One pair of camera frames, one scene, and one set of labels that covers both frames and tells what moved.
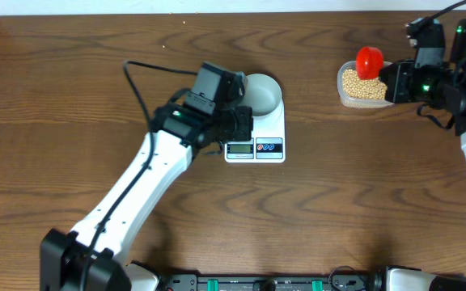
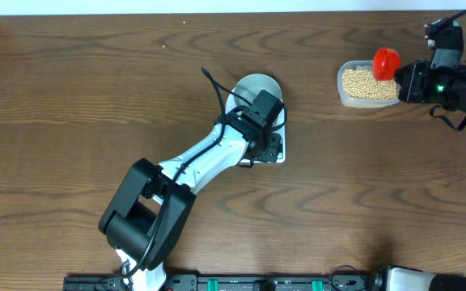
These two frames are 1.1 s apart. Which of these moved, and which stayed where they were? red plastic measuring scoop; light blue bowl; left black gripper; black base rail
Moved: red plastic measuring scoop; left black gripper
Stayed: light blue bowl; black base rail
